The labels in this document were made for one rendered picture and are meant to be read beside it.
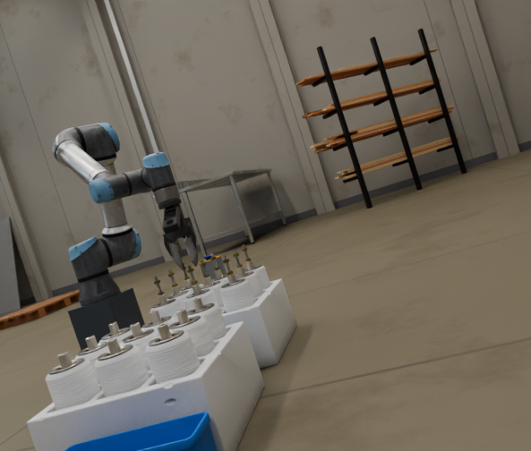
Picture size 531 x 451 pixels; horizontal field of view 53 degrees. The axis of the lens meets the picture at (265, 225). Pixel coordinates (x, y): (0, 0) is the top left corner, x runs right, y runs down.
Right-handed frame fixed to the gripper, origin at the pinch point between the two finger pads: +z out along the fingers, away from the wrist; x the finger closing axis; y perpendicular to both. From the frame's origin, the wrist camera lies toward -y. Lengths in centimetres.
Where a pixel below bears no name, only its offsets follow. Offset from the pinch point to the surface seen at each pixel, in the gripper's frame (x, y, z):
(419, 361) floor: -54, -38, 35
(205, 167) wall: 112, 772, -102
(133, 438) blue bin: 4, -64, 24
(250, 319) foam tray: -14.5, -9.2, 20.1
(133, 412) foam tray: 4, -61, 20
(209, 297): -3.5, -2.6, 11.3
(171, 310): 9.1, -1.7, 11.9
